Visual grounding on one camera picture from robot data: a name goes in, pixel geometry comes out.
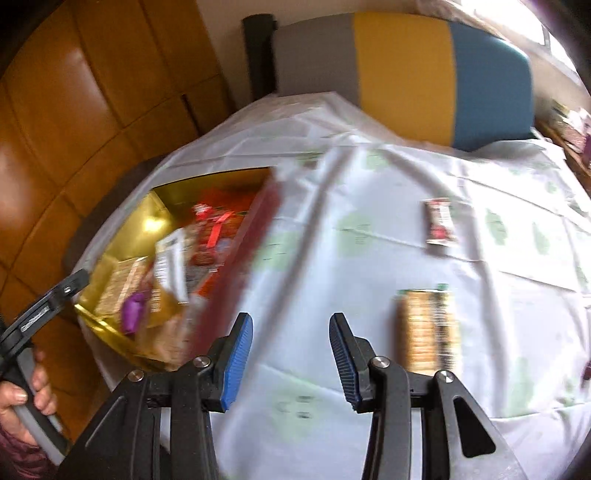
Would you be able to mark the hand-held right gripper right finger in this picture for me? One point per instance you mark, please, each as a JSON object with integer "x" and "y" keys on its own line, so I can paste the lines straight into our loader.
{"x": 344, "y": 360}

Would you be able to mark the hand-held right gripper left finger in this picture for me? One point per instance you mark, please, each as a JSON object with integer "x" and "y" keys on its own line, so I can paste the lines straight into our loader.
{"x": 235, "y": 360}

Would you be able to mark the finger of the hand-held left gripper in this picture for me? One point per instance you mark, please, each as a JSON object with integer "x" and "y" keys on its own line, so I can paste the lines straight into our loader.
{"x": 46, "y": 307}

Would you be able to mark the clear rice crisp packet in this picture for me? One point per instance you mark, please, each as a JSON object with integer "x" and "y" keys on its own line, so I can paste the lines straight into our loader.
{"x": 117, "y": 286}

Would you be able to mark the purple candy packet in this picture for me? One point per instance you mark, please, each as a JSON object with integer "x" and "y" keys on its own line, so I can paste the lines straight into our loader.
{"x": 131, "y": 314}

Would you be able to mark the white and gold snack packet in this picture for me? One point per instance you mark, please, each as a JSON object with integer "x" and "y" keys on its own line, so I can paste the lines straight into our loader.
{"x": 171, "y": 267}

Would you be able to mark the gold gift box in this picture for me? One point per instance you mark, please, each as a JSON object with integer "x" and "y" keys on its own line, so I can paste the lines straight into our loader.
{"x": 134, "y": 230}

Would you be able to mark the person's left forearm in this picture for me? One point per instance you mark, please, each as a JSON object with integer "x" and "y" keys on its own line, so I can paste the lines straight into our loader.
{"x": 21, "y": 459}

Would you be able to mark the person's left hand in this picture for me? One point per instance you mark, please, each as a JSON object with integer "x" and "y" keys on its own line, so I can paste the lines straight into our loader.
{"x": 41, "y": 392}

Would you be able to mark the cracker packet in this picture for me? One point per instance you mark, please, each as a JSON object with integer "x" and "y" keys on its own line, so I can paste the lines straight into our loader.
{"x": 429, "y": 332}

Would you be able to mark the white green-print tablecloth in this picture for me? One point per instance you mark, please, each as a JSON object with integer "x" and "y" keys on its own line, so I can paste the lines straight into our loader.
{"x": 369, "y": 194}

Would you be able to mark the small dark red snack packet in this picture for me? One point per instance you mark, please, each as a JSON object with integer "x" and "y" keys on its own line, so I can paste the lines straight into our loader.
{"x": 441, "y": 221}

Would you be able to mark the grey yellow blue chair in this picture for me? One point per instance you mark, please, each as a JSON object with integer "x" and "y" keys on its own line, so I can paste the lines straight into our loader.
{"x": 401, "y": 69}

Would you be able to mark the items on side shelf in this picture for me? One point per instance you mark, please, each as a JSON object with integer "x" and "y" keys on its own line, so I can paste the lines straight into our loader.
{"x": 570, "y": 134}

